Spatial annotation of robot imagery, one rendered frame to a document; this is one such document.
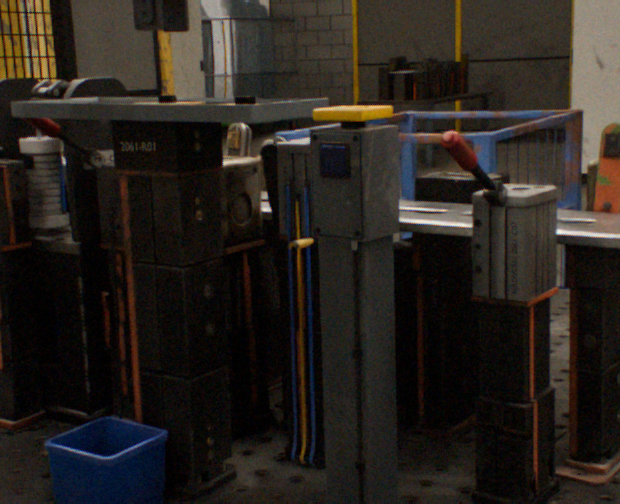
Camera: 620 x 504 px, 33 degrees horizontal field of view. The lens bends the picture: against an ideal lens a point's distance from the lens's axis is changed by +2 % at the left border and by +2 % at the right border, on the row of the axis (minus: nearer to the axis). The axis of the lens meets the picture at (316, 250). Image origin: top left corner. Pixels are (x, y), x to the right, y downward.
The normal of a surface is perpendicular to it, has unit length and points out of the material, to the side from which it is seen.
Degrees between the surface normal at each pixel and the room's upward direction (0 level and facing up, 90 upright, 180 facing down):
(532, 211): 90
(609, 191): 78
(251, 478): 0
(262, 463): 0
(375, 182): 90
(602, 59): 90
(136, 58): 91
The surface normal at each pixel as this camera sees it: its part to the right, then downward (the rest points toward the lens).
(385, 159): 0.81, 0.08
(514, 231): -0.58, 0.17
